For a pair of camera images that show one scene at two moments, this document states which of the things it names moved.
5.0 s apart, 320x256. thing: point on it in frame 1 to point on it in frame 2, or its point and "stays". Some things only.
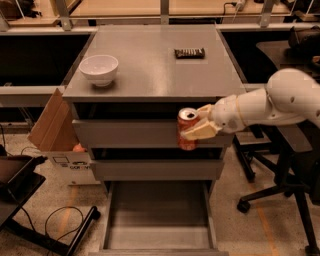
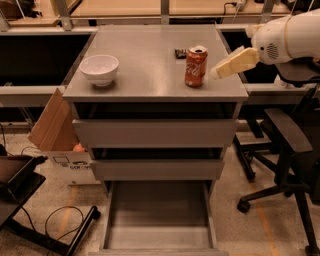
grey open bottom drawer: x=158 y=218 stays
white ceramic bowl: x=101 y=69 stays
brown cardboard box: x=56 y=134 stays
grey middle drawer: x=155 y=170 stays
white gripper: x=226 y=113 to x=269 y=42
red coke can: x=184 y=117 to x=196 y=66
